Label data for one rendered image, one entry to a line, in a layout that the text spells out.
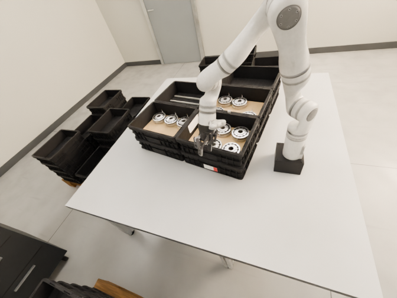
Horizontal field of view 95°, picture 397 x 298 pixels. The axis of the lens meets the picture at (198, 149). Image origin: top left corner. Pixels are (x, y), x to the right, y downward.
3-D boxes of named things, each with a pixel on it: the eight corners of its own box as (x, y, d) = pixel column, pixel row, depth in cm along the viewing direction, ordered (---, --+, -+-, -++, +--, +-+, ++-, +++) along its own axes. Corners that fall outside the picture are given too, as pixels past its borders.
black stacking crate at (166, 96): (218, 97, 144) (217, 84, 136) (201, 121, 129) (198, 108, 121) (178, 93, 162) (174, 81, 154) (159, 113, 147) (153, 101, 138)
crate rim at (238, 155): (175, 141, 106) (173, 138, 104) (199, 110, 122) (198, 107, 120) (241, 159, 88) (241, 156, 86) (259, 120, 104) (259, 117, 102)
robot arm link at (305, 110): (324, 100, 71) (313, 132, 83) (303, 91, 77) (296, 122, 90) (306, 110, 69) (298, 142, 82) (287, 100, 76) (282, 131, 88)
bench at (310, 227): (308, 132, 207) (328, 72, 157) (323, 310, 112) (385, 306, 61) (182, 123, 263) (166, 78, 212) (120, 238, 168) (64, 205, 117)
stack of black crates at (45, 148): (86, 154, 237) (61, 129, 204) (103, 157, 226) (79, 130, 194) (63, 180, 213) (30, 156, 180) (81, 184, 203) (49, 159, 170)
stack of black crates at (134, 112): (142, 116, 271) (131, 96, 246) (159, 117, 260) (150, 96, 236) (127, 135, 247) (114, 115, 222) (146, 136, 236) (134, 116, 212)
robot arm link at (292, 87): (293, 54, 64) (317, 61, 57) (299, 103, 84) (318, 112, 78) (273, 73, 65) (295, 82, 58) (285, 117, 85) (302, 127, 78)
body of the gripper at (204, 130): (207, 116, 83) (206, 135, 88) (194, 120, 78) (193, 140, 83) (220, 121, 79) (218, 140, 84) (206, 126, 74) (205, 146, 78)
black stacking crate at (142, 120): (201, 122, 129) (198, 108, 120) (179, 152, 113) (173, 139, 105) (158, 113, 147) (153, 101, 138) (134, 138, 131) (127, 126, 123)
